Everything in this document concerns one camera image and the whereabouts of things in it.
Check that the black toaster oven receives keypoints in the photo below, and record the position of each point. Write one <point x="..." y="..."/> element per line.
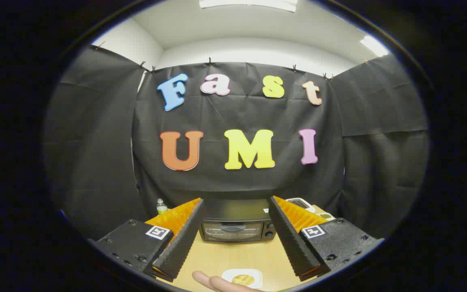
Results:
<point x="233" y="221"/>

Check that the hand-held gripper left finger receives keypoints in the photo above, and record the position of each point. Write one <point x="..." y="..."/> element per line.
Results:
<point x="181" y="243"/>

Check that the white pop-up toaster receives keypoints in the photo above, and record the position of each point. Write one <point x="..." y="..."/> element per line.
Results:
<point x="300" y="202"/>

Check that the green label plastic bottle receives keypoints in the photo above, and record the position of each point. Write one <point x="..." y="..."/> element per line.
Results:
<point x="161" y="207"/>

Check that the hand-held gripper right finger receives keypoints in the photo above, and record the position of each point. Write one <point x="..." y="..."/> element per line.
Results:
<point x="292" y="243"/>

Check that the white square plate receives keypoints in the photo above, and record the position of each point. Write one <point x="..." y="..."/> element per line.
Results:
<point x="227" y="276"/>

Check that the ceiling light panel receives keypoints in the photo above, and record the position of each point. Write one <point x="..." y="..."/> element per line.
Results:
<point x="249" y="4"/>
<point x="374" y="45"/>

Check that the round golden bread bun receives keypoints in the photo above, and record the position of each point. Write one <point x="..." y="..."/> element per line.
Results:
<point x="243" y="280"/>

